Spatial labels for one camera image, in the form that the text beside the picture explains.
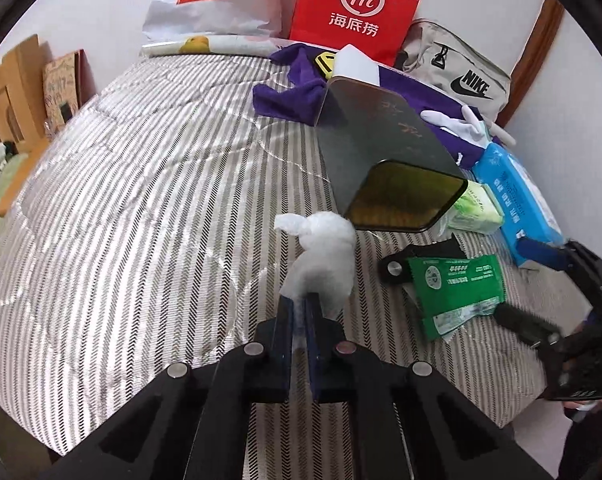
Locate purple towel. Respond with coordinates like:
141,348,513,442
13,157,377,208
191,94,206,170
252,42,486,168

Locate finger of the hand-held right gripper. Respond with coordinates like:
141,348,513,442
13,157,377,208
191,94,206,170
517,236,576,273
378,234,564,349

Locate dark green tin box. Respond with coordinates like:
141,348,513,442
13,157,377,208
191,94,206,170
315,76,469,233

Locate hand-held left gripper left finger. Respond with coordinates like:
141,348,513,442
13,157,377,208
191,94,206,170
46,295,294,480

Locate blue tissue pack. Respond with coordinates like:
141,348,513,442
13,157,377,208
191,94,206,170
471,142,564,268

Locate wooden headboard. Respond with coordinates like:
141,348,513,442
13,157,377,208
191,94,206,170
0,34,49,218

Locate pale green tissue pack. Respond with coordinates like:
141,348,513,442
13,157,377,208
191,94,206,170
443,182,504,235

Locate red paper bag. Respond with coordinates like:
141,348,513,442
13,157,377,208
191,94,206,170
288,0,428,68

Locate white plastic shopping bag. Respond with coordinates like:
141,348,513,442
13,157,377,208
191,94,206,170
142,0,302,46

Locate white cotton wad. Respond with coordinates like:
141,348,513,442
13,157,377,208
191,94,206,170
273,211,357,321

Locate green wet wipe packet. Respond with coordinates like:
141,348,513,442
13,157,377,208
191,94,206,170
405,255,506,343

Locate brown wooden door frame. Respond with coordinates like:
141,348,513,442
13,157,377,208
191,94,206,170
496,0,564,131

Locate rolled printed paper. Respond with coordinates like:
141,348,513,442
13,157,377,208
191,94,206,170
140,35,289,58

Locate grey waist bag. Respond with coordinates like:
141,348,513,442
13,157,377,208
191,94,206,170
395,19,512,128

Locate white foam block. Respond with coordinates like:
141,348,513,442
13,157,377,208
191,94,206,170
331,44,382,86

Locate white glove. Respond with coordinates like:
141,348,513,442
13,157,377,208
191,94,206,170
421,105,516,146

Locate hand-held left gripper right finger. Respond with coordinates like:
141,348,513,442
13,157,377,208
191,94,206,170
303,292,552,480

